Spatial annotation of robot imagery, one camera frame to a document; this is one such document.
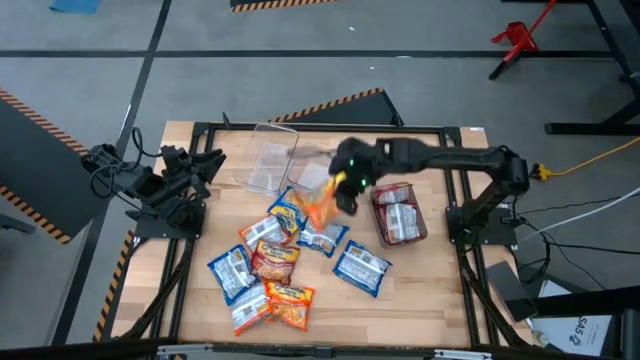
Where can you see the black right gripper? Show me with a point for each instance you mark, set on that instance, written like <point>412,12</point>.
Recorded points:
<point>357,160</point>

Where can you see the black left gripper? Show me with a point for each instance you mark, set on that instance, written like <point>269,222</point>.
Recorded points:
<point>177,172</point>

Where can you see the orange Maruchan noodle pack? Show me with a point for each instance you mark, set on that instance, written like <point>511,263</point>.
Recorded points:
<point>262,231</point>
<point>289,305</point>
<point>248,307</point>
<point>320,205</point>

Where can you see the red Maruchan noodle pack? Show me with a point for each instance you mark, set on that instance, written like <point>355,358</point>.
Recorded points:
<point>392,195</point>
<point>400,221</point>
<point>275,262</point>

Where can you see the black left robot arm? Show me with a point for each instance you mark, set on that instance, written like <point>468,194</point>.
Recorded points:
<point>135,182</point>

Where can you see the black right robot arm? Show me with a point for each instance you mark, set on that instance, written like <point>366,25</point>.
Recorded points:
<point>460,156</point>

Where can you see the smoky clear plastic bin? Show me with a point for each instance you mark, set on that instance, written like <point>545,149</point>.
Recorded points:
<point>376,212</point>

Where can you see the clear plastic bin with label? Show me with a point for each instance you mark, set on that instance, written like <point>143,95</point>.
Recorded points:
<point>312,175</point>

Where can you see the black table with hazard tape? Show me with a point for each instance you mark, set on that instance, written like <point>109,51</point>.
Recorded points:
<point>40,165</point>
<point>360,110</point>
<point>260,3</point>

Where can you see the black tablet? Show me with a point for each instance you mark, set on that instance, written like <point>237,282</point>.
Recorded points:
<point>510,290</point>

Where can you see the blue floor mat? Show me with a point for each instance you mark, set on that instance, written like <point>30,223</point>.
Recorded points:
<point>75,5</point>

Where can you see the red metal stand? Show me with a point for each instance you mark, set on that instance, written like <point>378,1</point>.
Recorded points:
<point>517,37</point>

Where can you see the black metal beam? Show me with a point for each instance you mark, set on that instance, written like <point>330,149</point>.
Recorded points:
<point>590,305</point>

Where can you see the white printed box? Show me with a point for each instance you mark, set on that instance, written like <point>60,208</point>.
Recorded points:
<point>575,335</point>

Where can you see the silver metal bracket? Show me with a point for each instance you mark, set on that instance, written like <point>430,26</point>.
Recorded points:
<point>185,348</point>
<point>462,355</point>

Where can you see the black desk frame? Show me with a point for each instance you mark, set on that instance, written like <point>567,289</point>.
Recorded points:
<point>590,128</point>

